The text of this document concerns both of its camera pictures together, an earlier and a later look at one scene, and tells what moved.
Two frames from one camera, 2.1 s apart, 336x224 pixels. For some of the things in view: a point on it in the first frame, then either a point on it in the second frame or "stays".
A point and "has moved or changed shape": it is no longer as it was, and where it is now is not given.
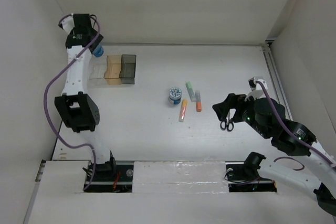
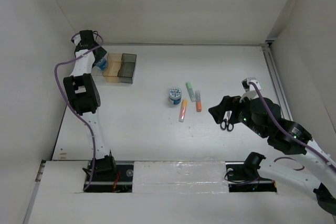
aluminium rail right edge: [280, 88] stays
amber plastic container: [113, 70] stays
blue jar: [98, 51] has moved or changed shape
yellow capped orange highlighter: [182, 112] stays
